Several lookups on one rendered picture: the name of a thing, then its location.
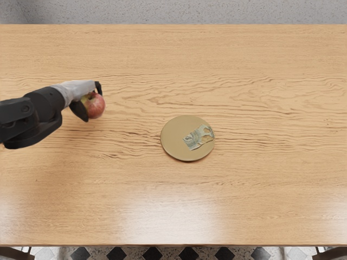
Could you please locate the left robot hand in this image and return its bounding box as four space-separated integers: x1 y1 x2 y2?
50 80 104 123

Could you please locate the red apple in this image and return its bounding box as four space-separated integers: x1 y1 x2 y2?
80 91 106 120

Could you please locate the tan patterned plate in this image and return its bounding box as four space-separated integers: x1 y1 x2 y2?
160 115 215 163

